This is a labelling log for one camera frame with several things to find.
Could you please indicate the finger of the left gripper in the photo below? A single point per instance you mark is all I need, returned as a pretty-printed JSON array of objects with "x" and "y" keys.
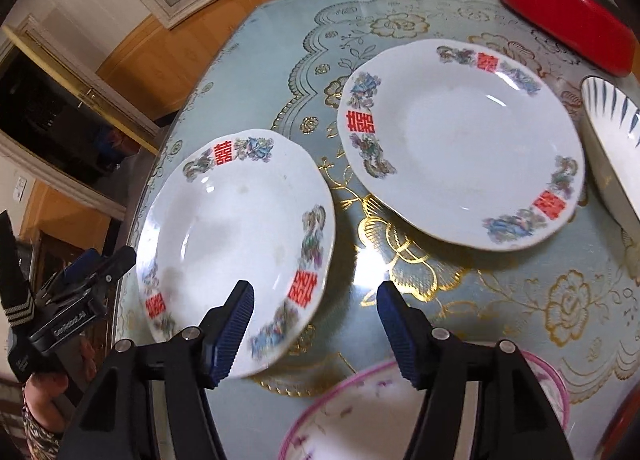
[
  {"x": 108, "y": 272},
  {"x": 74, "y": 274}
]

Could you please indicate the wooden door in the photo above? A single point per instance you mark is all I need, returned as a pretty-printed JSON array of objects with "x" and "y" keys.
[{"x": 86, "y": 91}]

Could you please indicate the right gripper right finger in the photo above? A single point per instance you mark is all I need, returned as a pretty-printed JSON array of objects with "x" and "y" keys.
[{"x": 405, "y": 334}]

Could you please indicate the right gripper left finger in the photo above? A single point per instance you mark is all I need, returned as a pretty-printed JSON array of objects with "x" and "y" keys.
[{"x": 115, "y": 419}]

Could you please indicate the pink rimmed floral plate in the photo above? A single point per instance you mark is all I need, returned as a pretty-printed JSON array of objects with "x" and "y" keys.
[{"x": 372, "y": 415}]

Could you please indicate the dining table with tablecloth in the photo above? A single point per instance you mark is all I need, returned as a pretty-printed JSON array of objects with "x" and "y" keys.
[{"x": 571, "y": 300}]

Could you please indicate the person's left hand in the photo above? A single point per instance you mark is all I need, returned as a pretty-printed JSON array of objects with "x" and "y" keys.
[{"x": 41, "y": 390}]

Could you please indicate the red electric cooking pot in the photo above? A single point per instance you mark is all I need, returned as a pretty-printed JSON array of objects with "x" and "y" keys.
[{"x": 598, "y": 30}]

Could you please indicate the white plate red characters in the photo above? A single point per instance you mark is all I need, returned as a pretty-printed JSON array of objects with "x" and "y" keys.
[
  {"x": 247, "y": 206},
  {"x": 467, "y": 145}
]

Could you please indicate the blue striped white bowl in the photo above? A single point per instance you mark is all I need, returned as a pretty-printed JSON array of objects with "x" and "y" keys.
[{"x": 610, "y": 132}]

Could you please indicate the red bowl white inside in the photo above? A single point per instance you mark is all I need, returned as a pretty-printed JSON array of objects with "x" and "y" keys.
[{"x": 621, "y": 440}]

